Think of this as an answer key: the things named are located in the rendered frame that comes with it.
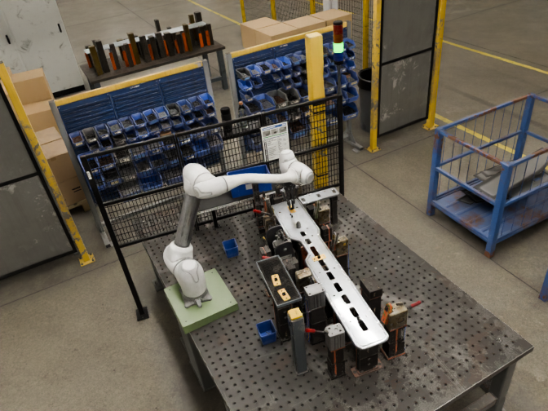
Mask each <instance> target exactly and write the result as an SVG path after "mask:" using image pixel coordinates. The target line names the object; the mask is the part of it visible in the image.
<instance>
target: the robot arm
mask: <svg viewBox="0 0 548 411"><path fill-rule="evenodd" d="M279 165H280V170H281V175H270V174H239V175H229V176H221V177H217V178H216V177H215V176H213V175H212V174H211V173H210V172H209V171H208V170H207V169H206V168H205V167H203V166H201V165H199V164H195V163H191V164H187V165H186V166H185V167H184V168H183V189H184V191H185V195H184V199H183V206H182V210H181V214H180V218H179V225H178V229H177V232H176V237H175V240H174V241H172V242H171V243H170V244H169V245H168V246H167V247H166V248H165V250H164V253H163V259H164V262H165V264H166V266H167V267H168V268H169V270H170V271H171V272H172V274H173V275H174V276H175V278H176V279H177V281H178V283H179V285H180V286H181V287H180V288H179V292H180V293H181V294H182V297H183V301H184V307H185V308H189V307H191V306H194V305H197V306H198V307H199V308H201V307H202V305H201V303H203V302H206V301H211V300H212V296H211V295H210V293H209V290H208V289H207V286H206V279H205V274H204V271H203V268H202V266H201V265H200V264H199V262H197V261H196V260H194V259H193V253H192V250H193V247H192V245H191V243H190V242H191V239H192V233H193V229H194V225H195V222H196V217H197V211H198V208H199V204H200V200H201V199H210V198H213V197H217V196H220V195H222V194H224V193H225V192H228V191H230V190H232V189H233V188H235V187H237V186H239V185H242V184H245V183H284V187H283V188H282V189H281V190H280V191H281V192H282V195H283V198H284V200H285V202H287V205H288V206H289V209H290V210H291V204H292V207H293V209H294V204H295V199H297V198H298V189H299V186H298V185H295V184H296V183H302V184H309V183H311V182H312V180H313V179H314V174H313V172H312V170H311V169H310V168H309V167H308V166H306V165H304V164H303V163H302V162H299V161H298V160H297V159H296V157H295V156H294V153H293V152H292V151H291V150H289V149H286V150H283V151H282V152H281V153H280V156H279ZM294 188H295V194H294ZM284 190H286V198H285V193H284ZM289 192H291V195H292V199H291V204H290V200H289Z"/></svg>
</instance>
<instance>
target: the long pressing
mask: <svg viewBox="0 0 548 411"><path fill-rule="evenodd" d="M287 206H288V205H287V202H285V201H284V202H281V203H278V204H275V205H272V207H273V209H274V215H275V216H276V220H277V222H278V223H279V224H280V225H281V226H282V227H283V231H284V233H285V235H286V236H287V237H288V238H289V239H290V240H291V241H297V242H300V243H301V244H302V245H303V248H304V249H305V250H306V251H307V257H306V258H305V261H304V262H305V264H306V266H307V268H309V269H310V270H311V272H312V275H313V278H314V279H315V281H316V283H317V282H320V283H321V285H322V286H323V288H324V290H325V298H326V299H327V301H328V303H329V305H330V306H331V307H332V309H333V311H334V313H335V315H336V316H337V318H338V319H339V321H340V323H341V324H342V327H343V328H344V329H345V331H346V332H347V335H348V336H349V338H350V340H351V341H352V343H353V344H354V346H355V347H356V348H357V349H359V350H365V349H368V348H371V347H374V346H377V345H379V344H381V343H385V342H386V341H387V340H388V339H389V335H388V333H387V332H386V330H385V329H384V328H383V326H382V324H381V323H380V322H379V320H378V318H377V317H376V316H375V315H374V313H373V312H372V310H371V309H370V307H369V305H368V304H367V302H366V301H365V300H364V299H363V297H362V296H361V294H360V293H359V291H358V290H357V288H356V287H355V286H354V284H353V283H352V282H351V280H350V278H349V277H348V275H347V274H346V273H345V272H344V270H343V268H342V267H341V265H340V264H339V262H338V261H337V259H336V258H335V257H334V255H333V254H332V252H331V251H330V250H329V248H328V246H327V245H326V244H325V242H324V241H323V240H322V238H321V237H320V229H319V228H318V226H317V225H316V223H315V222H314V220H313V219H312V217H311V216H310V215H309V213H308V212H307V211H306V209H305V208H304V206H303V204H302V203H301V202H300V200H298V199H295V204H294V209H295V210H296V212H294V213H290V211H289V209H288V208H287ZM296 207H298V208H296ZM279 212H280V213H279ZM290 214H291V215H290ZM292 215H293V218H292ZM297 221H300V223H301V228H297V226H296V223H297ZM300 232H305V233H306V236H302V235H301V234H300ZM306 239H309V240H310V242H311V244H309V245H308V244H307V243H306V242H305V240H306ZM310 247H315V249H316V251H317V252H318V254H319V255H321V254H324V255H325V257H326V258H325V259H321V260H323V261H324V263H325V265H326V266H327V268H328V269H329V270H328V271H324V269H323V268H322V266H321V265H320V263H319V262H318V261H319V260H318V261H315V262H314V261H313V260H312V258H313V257H315V255H314V254H313V253H312V251H311V249H310ZM334 267H335V268H334ZM319 272H320V273H319ZM327 272H331V273H332V275H333V276H334V278H335V279H334V280H332V281H331V280H330V279H329V277H328V276H327V274H326V273H327ZM336 283H338V284H339V285H340V287H341V289H342V291H341V292H338V291H337V290H336V288H335V287H334V284H336ZM334 295H335V296H334ZM342 295H346V296H347V298H348V299H349V301H350V302H351V303H349V304H345V302H344V301H343V299H342V297H341V296H342ZM352 307H354V308H355V309H356V311H357V313H358V314H359V316H360V318H361V320H362V321H363V322H364V323H365V325H366V327H367V328H368V330H367V331H363V330H362V328H361V327H360V326H359V324H358V321H360V320H357V319H356V317H354V316H353V315H352V314H351V312H350V310H349V308H352ZM350 321H351V322H350Z"/></svg>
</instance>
